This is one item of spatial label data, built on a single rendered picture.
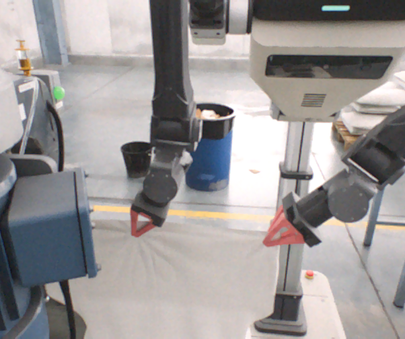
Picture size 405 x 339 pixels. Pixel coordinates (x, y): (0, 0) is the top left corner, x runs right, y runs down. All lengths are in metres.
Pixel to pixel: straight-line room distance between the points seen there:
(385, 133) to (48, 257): 0.50
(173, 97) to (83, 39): 8.82
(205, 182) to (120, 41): 6.43
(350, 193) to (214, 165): 2.43
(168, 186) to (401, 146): 0.36
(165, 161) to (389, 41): 0.64
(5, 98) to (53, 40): 9.04
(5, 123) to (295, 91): 0.85
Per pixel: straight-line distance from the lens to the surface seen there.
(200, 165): 2.98
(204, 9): 0.92
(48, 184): 0.43
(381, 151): 0.66
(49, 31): 9.40
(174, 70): 0.56
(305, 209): 0.67
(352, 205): 0.60
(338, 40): 0.98
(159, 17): 0.53
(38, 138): 0.84
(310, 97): 1.11
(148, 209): 0.67
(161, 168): 0.57
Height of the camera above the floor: 1.49
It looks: 24 degrees down
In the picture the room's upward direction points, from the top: straight up
